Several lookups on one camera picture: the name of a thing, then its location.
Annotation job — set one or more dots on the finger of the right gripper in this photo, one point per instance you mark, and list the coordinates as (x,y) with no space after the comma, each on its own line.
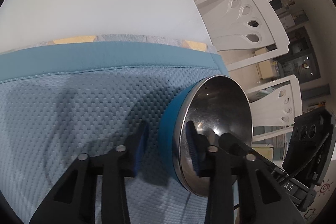
(238,151)

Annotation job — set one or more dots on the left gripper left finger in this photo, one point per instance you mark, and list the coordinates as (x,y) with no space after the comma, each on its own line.
(72,199)

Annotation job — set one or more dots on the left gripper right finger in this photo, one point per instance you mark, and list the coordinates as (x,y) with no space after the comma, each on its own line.
(261,198)

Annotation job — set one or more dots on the blue steel bowl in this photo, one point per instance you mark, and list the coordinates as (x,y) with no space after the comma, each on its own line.
(216,105)

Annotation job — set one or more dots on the white chair near right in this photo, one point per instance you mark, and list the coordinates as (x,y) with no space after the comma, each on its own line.
(275,104)

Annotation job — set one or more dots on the white chair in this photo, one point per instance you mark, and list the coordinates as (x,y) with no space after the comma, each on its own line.
(244,25)
(275,104)

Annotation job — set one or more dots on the light blue table mat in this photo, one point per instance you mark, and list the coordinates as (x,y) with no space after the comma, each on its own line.
(60,101)

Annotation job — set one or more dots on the white chair far right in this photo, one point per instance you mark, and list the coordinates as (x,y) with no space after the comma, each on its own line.
(244,25)

